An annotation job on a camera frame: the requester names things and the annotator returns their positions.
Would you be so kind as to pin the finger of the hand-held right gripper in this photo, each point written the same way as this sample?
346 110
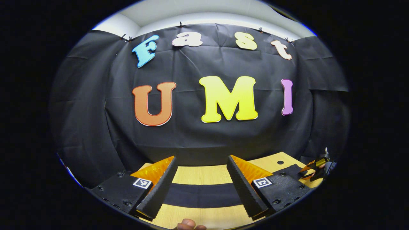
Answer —
311 175
321 158

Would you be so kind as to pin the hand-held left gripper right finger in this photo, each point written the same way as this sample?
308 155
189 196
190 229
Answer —
246 191

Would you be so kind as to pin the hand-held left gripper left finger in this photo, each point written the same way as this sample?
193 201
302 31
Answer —
159 191

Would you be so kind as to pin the black jeans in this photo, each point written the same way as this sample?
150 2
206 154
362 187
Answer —
204 195

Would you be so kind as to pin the black backdrop cloth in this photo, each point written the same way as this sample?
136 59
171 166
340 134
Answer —
191 143

